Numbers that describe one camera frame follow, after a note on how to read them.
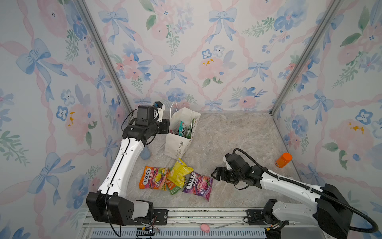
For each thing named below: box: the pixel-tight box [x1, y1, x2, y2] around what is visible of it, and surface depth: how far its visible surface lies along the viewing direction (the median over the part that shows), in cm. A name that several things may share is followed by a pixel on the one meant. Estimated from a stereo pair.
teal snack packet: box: [178, 120, 187, 137], surface depth 94 cm
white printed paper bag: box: [164, 101, 202, 160], surface depth 85 cm
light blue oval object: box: [140, 146, 151, 160], surface depth 96 cm
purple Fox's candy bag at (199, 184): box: [182, 171, 214, 202], surface depth 83 cm
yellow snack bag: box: [167, 157, 194, 189], surface depth 85 cm
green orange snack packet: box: [166, 179, 182, 196], surface depth 84 cm
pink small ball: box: [200, 223, 211, 233], surface depth 71 cm
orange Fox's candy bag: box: [139, 165, 169, 192], surface depth 85 cm
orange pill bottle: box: [274, 152, 293, 169], surface depth 87 cm
